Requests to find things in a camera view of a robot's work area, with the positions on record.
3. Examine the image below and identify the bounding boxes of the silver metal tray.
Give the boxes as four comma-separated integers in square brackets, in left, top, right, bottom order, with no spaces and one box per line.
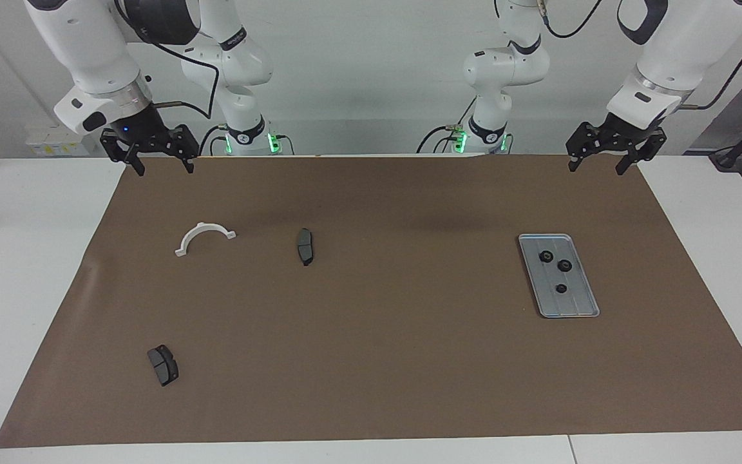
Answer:
[518,233,600,319]

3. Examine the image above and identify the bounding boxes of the grooved dark grey brake pad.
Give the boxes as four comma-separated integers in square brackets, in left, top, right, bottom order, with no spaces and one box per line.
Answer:
[147,345,180,387]

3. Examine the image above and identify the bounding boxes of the brown paper table mat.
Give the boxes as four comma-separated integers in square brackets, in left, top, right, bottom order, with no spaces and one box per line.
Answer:
[0,155,742,449]

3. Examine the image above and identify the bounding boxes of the black base power cable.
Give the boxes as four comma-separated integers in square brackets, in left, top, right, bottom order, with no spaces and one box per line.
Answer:
[417,126,465,154]
[198,124,230,155]

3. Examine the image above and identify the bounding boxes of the white curved plastic bracket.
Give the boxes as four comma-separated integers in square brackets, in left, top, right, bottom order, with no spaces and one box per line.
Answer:
[175,222,237,257]

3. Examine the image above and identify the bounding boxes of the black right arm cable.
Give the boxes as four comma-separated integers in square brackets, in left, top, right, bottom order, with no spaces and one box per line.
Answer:
[113,0,220,120]

